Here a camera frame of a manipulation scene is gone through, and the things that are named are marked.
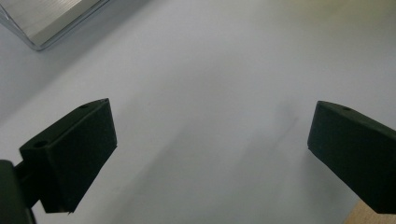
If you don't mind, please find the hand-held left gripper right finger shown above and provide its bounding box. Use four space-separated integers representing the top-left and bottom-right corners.
306 100 396 215

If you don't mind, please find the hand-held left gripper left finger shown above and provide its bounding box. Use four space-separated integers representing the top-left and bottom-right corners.
13 98 119 216

